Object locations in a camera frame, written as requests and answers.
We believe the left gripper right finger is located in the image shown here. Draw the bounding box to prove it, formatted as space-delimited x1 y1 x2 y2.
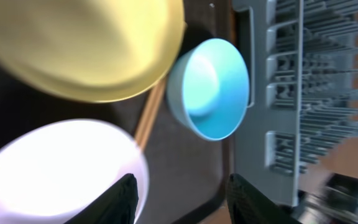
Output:
226 174 301 224

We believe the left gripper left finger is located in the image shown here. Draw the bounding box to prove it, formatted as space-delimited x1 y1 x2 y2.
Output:
65 174 139 224

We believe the white rice bowl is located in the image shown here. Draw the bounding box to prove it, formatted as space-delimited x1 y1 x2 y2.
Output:
0 119 149 223

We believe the wooden chopstick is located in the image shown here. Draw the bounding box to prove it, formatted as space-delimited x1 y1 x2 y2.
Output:
134 77 167 152

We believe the light blue bowl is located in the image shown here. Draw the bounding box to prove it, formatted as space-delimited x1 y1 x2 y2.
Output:
167 38 250 141

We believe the yellow round plate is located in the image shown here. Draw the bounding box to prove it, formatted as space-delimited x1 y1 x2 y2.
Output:
0 0 185 103

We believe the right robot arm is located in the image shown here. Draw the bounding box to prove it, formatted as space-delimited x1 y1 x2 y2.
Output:
290 174 358 224

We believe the grey plastic dishwasher rack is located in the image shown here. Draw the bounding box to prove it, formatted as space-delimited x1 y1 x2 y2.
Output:
232 0 358 206

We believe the dark brown serving tray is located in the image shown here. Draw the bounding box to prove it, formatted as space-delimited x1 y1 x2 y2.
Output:
0 1 227 223

